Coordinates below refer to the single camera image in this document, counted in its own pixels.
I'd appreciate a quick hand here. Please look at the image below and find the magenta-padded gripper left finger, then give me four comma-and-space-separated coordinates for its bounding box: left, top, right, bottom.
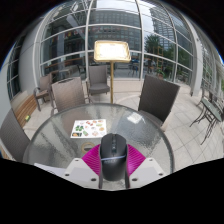
64, 143, 104, 190

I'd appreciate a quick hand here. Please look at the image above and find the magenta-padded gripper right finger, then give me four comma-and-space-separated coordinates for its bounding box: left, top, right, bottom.
124, 143, 167, 190

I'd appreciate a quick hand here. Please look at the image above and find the black computer mouse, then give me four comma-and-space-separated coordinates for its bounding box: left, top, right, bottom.
98, 132, 129, 183

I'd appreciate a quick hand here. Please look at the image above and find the white printed mouse pad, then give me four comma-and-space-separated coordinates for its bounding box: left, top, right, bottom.
33, 162, 68, 178

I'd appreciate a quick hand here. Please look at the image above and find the laminated picture menu card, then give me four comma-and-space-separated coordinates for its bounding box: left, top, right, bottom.
70, 118, 108, 139

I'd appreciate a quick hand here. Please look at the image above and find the wooden slatted bench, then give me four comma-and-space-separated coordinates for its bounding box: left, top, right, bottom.
13, 94, 38, 129

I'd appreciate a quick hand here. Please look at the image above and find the green-top metal patio table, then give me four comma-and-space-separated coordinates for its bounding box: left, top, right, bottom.
189, 97, 224, 145

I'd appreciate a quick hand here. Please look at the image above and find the black metal patio chair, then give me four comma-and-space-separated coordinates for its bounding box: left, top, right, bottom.
195, 84, 211, 108

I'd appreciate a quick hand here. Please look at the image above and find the gold menu display stand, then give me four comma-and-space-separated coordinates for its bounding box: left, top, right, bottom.
93, 40, 132, 104

